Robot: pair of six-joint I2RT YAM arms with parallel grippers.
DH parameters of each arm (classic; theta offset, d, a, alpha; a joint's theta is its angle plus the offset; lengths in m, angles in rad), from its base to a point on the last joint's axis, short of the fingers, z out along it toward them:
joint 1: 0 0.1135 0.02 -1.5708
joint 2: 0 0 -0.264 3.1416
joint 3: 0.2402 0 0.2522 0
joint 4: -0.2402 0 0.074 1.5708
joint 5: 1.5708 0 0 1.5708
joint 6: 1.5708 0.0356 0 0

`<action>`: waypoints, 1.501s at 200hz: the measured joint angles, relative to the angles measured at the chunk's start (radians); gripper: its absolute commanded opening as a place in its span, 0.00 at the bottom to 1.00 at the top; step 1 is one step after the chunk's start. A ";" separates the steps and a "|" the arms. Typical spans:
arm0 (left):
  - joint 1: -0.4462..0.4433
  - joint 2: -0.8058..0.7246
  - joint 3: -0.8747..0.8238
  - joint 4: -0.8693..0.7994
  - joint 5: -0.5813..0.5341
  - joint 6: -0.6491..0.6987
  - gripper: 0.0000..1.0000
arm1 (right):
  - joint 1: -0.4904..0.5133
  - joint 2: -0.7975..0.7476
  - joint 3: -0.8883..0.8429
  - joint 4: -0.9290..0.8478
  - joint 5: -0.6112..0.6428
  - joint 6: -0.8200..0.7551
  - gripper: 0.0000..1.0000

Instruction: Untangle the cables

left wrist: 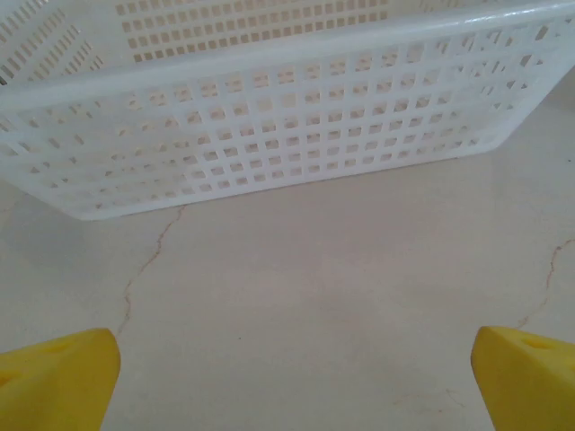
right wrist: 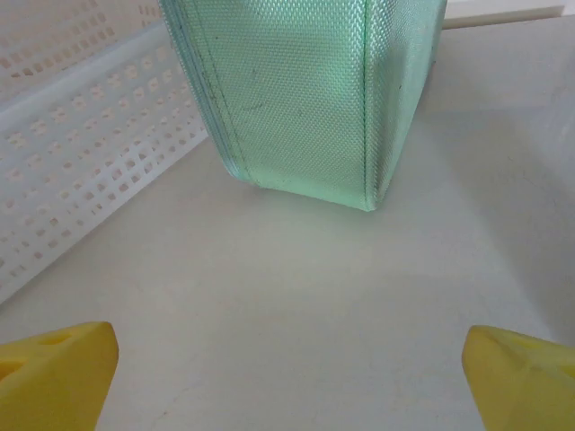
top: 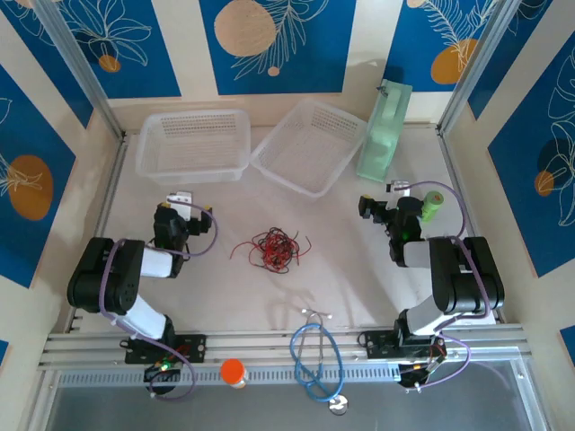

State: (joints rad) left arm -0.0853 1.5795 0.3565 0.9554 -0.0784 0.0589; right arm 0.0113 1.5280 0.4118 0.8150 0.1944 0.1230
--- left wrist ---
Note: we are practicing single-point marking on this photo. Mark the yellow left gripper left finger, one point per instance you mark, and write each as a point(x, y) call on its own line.
point(54, 386)

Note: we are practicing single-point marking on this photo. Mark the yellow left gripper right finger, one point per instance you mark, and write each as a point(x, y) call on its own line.
point(530, 386)

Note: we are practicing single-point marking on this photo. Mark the white perforated plastic basket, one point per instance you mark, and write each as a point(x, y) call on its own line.
point(287, 53)

